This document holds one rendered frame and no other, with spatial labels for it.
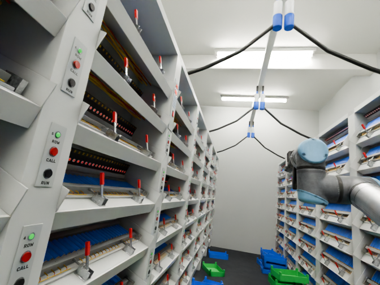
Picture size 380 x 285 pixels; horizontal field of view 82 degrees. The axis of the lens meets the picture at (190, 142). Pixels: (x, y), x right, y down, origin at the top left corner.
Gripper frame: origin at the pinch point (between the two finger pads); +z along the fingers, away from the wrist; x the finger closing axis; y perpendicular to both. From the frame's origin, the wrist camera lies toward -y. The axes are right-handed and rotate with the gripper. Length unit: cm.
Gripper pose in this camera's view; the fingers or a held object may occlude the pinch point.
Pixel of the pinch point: (291, 172)
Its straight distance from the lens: 118.9
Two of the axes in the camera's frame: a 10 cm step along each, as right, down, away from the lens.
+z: 2.2, 2.8, 9.4
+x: -9.7, -0.3, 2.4
